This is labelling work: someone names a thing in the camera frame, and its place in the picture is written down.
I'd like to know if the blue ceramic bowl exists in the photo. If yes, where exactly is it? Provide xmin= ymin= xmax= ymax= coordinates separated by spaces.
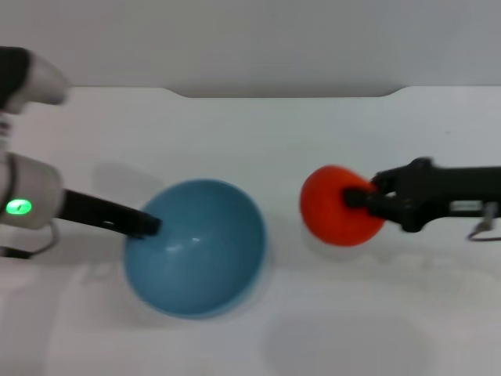
xmin=123 ymin=179 xmax=269 ymax=317

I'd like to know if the wrist connector cable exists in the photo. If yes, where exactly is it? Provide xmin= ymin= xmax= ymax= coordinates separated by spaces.
xmin=0 ymin=219 xmax=60 ymax=259
xmin=467 ymin=203 xmax=501 ymax=240

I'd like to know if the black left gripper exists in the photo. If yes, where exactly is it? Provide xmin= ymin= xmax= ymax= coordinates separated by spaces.
xmin=62 ymin=189 xmax=164 ymax=240

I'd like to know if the orange fruit with stem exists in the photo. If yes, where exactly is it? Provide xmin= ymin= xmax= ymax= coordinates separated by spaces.
xmin=299 ymin=164 xmax=387 ymax=248

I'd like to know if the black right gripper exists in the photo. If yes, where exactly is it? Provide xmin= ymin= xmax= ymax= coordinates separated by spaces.
xmin=343 ymin=157 xmax=501 ymax=233

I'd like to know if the right wrist connector cable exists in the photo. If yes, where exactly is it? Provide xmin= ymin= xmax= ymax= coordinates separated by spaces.
xmin=467 ymin=203 xmax=501 ymax=240

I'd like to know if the left wrist connector cable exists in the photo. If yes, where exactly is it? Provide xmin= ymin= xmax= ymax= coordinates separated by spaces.
xmin=0 ymin=219 xmax=60 ymax=259

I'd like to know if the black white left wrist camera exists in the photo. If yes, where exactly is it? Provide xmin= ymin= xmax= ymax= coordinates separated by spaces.
xmin=0 ymin=46 xmax=70 ymax=115

